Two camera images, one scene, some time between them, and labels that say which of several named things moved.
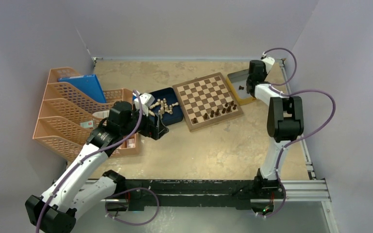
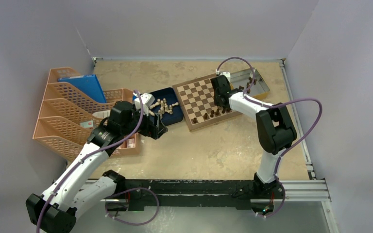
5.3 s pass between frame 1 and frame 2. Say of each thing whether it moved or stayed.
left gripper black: stayed
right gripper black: moved
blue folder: stayed
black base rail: stayed
